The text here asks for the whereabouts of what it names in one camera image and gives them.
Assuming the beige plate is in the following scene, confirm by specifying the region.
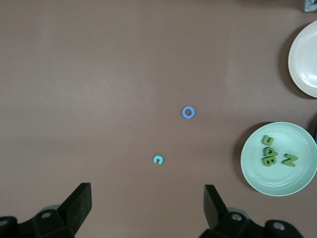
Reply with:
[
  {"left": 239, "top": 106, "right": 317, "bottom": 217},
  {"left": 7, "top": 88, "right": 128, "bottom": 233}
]
[{"left": 288, "top": 20, "right": 317, "bottom": 99}]

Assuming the green foam letter p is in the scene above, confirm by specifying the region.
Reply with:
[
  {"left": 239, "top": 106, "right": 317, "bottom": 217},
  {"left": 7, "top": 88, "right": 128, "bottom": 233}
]
[{"left": 262, "top": 146, "right": 277, "bottom": 157}]

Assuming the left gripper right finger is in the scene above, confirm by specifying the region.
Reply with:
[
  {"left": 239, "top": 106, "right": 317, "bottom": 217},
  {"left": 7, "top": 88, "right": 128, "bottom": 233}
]
[{"left": 199, "top": 184, "right": 304, "bottom": 238}]

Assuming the blue foam letter O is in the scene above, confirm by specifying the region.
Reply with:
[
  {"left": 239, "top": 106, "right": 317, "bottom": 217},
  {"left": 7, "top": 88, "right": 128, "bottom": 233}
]
[{"left": 181, "top": 106, "right": 196, "bottom": 119}]

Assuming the green foam letter N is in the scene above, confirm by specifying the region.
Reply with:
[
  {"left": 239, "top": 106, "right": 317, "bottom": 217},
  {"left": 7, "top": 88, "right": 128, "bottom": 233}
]
[{"left": 281, "top": 153, "right": 299, "bottom": 168}]

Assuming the green foam letter B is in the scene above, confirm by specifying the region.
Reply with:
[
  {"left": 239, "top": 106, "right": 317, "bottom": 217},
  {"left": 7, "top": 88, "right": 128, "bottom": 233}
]
[{"left": 262, "top": 155, "right": 277, "bottom": 168}]

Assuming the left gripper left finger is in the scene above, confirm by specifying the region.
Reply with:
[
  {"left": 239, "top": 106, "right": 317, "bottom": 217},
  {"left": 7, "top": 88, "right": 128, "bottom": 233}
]
[{"left": 0, "top": 182, "right": 92, "bottom": 238}]

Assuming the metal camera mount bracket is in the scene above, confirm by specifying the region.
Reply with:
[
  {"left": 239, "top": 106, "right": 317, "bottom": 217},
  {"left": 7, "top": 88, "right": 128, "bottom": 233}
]
[{"left": 302, "top": 0, "right": 317, "bottom": 12}]

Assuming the green foam letter u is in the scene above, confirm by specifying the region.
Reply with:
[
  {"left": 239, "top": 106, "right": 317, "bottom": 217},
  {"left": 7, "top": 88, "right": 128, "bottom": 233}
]
[{"left": 262, "top": 135, "right": 275, "bottom": 147}]

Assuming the brown paper table cover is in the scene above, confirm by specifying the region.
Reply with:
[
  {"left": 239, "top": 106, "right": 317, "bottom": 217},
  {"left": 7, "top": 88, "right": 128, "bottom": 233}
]
[{"left": 0, "top": 0, "right": 317, "bottom": 238}]

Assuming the green plate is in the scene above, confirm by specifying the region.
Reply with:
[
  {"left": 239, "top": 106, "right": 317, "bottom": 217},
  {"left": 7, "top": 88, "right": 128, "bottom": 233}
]
[{"left": 240, "top": 121, "right": 317, "bottom": 197}]

